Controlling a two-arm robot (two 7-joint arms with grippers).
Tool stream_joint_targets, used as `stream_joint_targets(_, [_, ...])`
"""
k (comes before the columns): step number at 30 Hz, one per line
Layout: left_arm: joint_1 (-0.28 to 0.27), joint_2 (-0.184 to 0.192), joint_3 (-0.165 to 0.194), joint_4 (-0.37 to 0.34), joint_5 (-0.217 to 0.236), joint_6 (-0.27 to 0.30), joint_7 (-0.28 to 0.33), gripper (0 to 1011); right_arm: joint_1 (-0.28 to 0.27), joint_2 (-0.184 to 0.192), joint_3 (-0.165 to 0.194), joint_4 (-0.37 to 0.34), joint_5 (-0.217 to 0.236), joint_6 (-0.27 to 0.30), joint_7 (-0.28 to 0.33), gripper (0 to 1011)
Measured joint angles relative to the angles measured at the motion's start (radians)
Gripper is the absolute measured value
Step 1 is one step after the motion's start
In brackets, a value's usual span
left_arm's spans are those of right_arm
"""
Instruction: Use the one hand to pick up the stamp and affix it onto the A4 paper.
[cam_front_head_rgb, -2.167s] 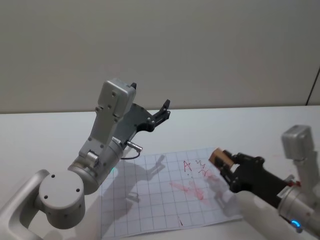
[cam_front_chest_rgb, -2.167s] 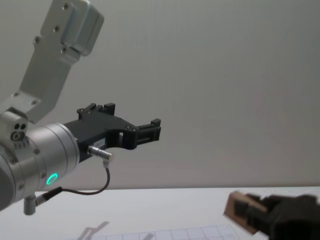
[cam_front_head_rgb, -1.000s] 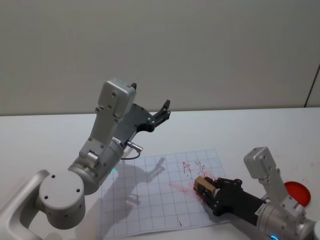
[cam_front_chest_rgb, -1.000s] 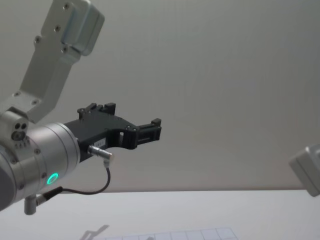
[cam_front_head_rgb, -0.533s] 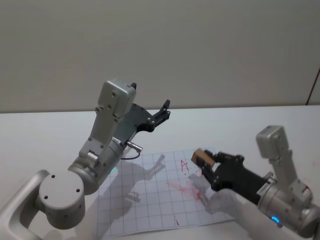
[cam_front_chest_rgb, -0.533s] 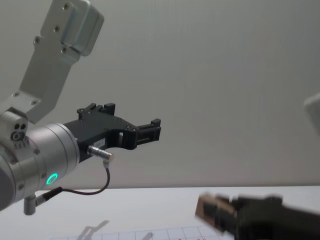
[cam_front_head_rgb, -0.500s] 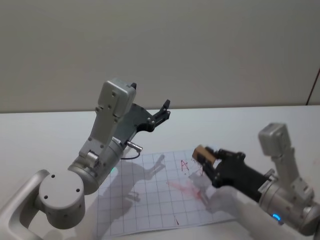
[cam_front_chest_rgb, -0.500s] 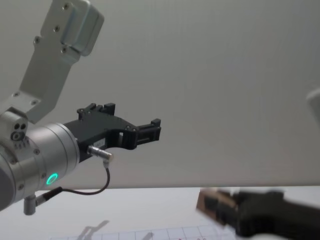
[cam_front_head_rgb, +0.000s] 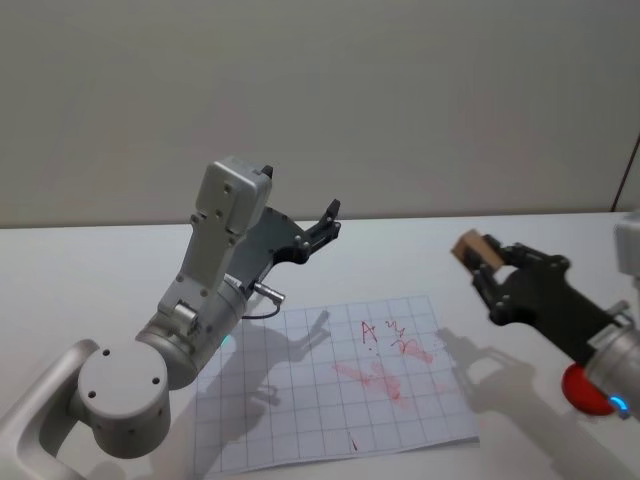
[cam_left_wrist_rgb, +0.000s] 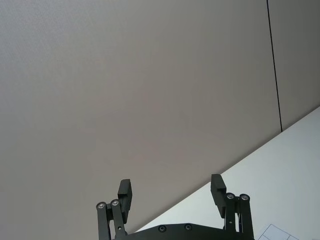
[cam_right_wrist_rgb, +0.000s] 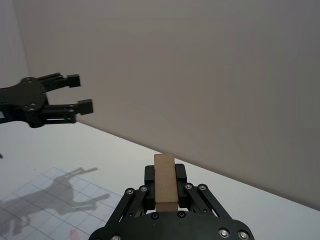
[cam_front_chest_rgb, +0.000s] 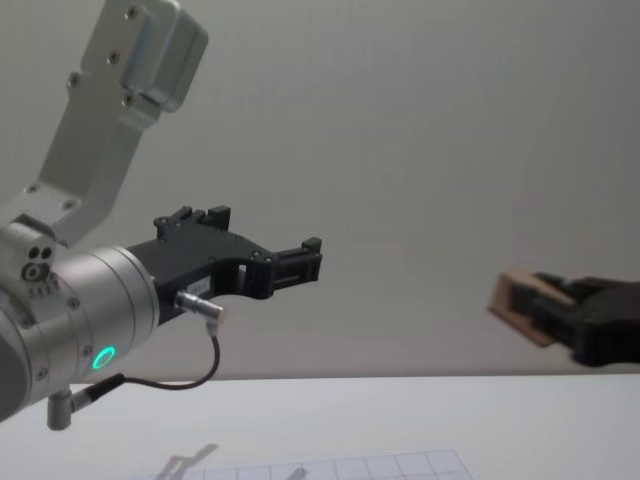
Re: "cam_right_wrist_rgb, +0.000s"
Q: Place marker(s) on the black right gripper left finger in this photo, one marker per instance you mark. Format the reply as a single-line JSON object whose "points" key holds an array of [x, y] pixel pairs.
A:
{"points": [[149, 190]]}

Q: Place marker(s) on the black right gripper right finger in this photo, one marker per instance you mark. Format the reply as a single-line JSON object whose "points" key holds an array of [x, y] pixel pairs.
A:
{"points": [[181, 192]]}

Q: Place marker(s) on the tan wooden block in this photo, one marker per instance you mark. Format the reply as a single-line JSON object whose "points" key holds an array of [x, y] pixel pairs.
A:
{"points": [[165, 180]]}

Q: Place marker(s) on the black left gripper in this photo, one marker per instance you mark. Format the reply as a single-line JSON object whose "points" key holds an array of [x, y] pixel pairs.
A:
{"points": [[27, 97]]}

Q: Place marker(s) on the white gridded mat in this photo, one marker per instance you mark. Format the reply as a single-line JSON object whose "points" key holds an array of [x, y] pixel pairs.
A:
{"points": [[35, 190]]}

